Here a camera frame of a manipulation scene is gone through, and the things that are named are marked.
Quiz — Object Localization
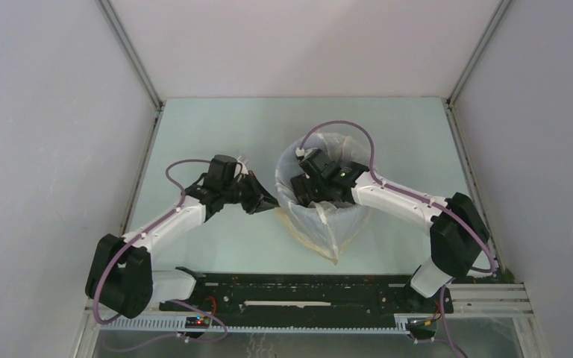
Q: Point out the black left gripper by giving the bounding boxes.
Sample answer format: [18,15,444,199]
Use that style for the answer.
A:
[222,171,281,216]

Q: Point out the translucent yellowish trash bag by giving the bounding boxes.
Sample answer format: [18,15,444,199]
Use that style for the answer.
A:
[275,132,373,263]

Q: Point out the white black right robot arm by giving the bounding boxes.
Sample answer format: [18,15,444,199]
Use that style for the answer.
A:
[290,148,496,312]

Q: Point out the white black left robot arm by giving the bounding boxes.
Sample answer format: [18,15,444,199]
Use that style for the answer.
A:
[85,154,278,325]

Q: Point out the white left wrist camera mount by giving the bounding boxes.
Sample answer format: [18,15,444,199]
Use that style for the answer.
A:
[235,155,249,180]

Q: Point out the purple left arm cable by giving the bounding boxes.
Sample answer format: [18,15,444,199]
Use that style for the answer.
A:
[92,159,228,347]

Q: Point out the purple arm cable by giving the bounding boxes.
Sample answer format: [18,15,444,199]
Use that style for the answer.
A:
[297,120,500,358]
[92,159,228,347]

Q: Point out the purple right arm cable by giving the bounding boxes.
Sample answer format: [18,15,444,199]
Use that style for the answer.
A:
[297,120,500,358]

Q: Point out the light blue slotted cable duct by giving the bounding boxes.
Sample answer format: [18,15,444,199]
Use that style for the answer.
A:
[99,315,411,335]

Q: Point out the right corner aluminium post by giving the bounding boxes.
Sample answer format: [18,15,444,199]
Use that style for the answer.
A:
[447,0,515,107]

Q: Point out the corner aluminium post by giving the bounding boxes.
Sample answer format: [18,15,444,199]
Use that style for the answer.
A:
[96,0,163,111]
[447,0,515,107]

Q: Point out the aluminium frame rail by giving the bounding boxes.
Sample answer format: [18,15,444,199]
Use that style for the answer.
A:
[449,283,533,318]

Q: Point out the left corner aluminium post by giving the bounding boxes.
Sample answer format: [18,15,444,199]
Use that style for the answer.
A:
[96,0,163,111]

